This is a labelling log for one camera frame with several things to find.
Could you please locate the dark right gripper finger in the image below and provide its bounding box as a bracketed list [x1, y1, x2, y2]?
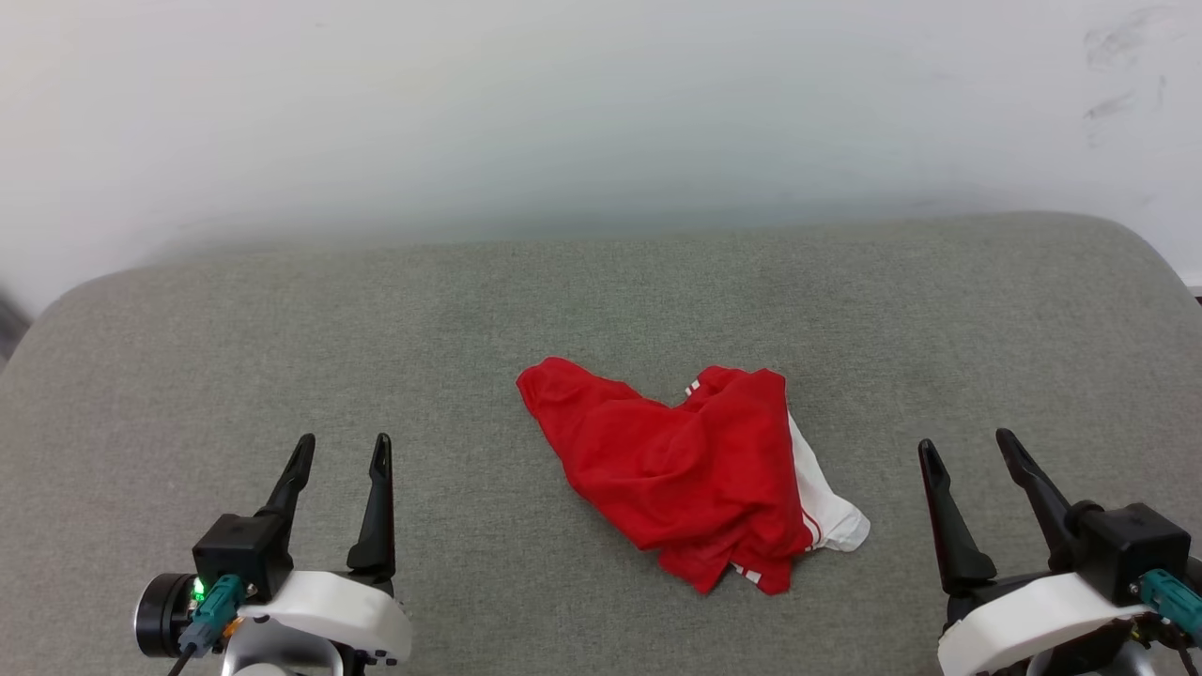
[995, 428, 1081, 569]
[918, 438, 996, 594]

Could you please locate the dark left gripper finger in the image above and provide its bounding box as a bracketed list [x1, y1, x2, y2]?
[254, 434, 316, 527]
[347, 434, 395, 583]

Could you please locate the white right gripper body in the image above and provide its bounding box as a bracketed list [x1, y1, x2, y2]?
[939, 573, 1154, 676]

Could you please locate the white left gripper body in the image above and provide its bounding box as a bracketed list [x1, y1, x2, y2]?
[223, 568, 414, 676]

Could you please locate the red and white shirt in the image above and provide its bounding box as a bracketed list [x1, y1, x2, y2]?
[516, 356, 871, 596]

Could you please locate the grey fabric sofa cushion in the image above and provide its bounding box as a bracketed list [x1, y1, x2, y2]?
[0, 211, 1202, 676]

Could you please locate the left camera cable, teal plug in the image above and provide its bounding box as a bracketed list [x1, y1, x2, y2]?
[167, 575, 247, 676]

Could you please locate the camera cable, teal plug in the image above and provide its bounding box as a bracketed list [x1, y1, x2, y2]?
[167, 575, 247, 676]
[1130, 568, 1202, 641]

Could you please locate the right camera cable, teal plug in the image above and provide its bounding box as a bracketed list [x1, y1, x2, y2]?
[1130, 568, 1202, 641]

